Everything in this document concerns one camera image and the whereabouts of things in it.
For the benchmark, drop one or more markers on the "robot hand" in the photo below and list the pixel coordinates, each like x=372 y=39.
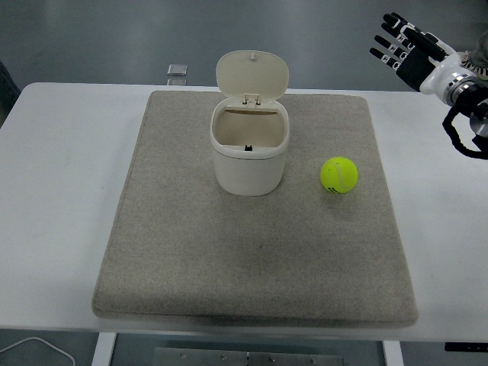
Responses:
x=413 y=63

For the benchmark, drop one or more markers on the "yellow tennis ball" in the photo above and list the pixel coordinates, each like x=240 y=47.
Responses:
x=339 y=175

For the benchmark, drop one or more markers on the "black table control panel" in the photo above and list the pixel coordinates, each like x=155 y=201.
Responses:
x=465 y=346

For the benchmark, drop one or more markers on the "beige fabric mat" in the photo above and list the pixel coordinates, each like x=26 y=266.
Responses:
x=228 y=248

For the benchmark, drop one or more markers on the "silver floor plate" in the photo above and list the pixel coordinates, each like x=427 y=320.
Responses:
x=176 y=81
x=177 y=69

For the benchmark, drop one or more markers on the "white table leg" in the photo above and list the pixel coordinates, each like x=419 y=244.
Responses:
x=392 y=354
x=103 y=350

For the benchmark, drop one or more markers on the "grey metal plate with screws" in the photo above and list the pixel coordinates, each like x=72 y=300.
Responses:
x=209 y=358

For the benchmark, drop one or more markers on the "dark chair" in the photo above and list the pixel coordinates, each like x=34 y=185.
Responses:
x=5 y=91

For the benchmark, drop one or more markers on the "cream bin with flip lid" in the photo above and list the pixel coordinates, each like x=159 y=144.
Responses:
x=248 y=171

